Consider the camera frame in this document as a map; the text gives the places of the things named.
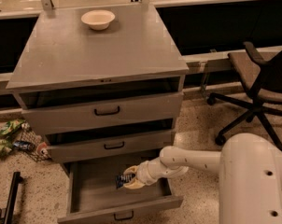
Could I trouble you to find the black office chair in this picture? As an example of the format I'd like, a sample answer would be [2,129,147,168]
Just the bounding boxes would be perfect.
[207,41,282,151]

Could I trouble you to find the cream paper bowl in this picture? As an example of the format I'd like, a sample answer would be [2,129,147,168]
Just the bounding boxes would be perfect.
[81,10,116,31]

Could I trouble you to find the grey middle drawer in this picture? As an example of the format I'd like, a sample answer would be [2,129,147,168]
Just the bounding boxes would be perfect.
[48,129,175,163]

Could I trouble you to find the grey drawer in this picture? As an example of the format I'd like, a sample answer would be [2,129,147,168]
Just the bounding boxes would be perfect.
[22,92,182,134]
[58,149,183,224]
[48,129,175,163]

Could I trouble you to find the grey top drawer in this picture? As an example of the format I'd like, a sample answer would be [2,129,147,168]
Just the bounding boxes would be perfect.
[22,92,182,134]

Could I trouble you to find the small red white cup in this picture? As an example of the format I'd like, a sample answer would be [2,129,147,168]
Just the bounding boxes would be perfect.
[36,142,48,157]

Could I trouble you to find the black metal stand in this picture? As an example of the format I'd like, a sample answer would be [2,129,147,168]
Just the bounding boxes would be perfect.
[3,172,23,224]

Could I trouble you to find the blue drink can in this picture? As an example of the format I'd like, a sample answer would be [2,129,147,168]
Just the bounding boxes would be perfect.
[13,140,35,151]

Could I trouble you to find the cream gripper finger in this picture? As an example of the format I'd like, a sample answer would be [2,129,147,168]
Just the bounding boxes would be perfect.
[123,178,145,189]
[123,165,138,175]

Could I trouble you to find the blue rxbar blueberry bar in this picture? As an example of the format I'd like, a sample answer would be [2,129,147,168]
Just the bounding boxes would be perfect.
[115,174,135,189]

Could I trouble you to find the green chip bag lower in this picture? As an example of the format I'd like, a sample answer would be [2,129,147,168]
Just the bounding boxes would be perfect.
[0,140,12,158]

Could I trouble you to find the green chip bag upper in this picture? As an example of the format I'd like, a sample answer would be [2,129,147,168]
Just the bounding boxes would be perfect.
[0,119,25,138]

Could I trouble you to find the grey drawer cabinet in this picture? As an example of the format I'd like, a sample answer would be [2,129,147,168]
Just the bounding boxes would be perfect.
[6,3,190,176]

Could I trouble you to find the grey bottom drawer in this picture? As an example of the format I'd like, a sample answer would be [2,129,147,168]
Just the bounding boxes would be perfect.
[58,149,183,224]

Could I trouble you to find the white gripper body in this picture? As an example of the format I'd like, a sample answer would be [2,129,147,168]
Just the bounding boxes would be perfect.
[135,161,157,186]

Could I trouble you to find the green chip bag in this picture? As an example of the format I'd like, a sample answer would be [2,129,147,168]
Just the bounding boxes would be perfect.
[0,140,12,158]
[0,119,25,138]

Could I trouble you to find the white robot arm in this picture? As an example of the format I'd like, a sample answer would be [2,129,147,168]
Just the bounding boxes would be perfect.
[123,133,282,224]

